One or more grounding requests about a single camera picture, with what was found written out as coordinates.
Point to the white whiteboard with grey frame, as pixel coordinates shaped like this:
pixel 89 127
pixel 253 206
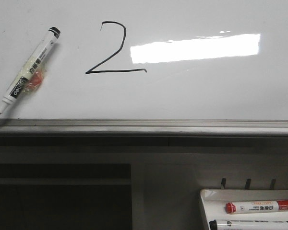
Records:
pixel 164 67

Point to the black whiteboard marker with magnet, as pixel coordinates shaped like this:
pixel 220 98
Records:
pixel 29 68

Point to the red capped whiteboard marker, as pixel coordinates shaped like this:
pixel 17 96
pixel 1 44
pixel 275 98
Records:
pixel 247 207

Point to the white marker tray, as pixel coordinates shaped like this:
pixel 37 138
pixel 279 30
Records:
pixel 212 204

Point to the black capped marker in tray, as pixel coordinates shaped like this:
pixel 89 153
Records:
pixel 248 225

